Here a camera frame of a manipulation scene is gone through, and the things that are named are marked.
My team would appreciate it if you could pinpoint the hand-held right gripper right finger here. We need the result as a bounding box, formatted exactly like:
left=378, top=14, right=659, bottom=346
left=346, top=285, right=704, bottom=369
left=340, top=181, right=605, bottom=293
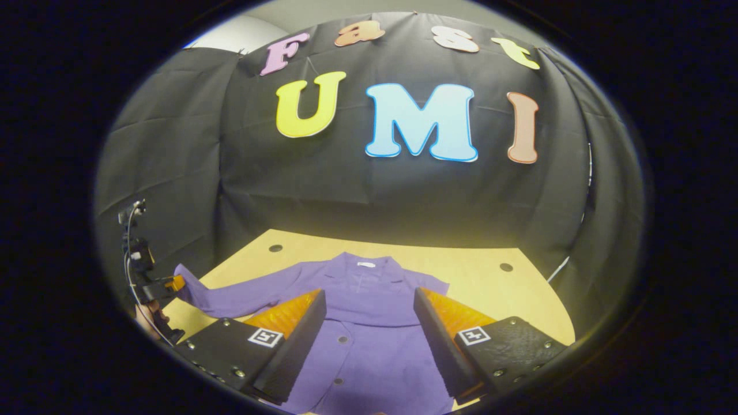
left=413, top=286, right=568, bottom=404

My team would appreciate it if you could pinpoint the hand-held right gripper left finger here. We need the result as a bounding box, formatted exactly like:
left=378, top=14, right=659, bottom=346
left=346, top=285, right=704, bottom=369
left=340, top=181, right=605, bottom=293
left=173, top=289, right=327, bottom=404

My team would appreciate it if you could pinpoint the purple button shirt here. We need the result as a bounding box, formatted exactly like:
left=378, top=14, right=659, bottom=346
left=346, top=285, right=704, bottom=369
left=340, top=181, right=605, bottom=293
left=173, top=252, right=456, bottom=415

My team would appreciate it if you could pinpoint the black backdrop cloth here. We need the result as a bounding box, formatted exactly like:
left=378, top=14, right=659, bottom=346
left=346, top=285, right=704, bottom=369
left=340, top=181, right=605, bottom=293
left=95, top=12, right=643, bottom=335

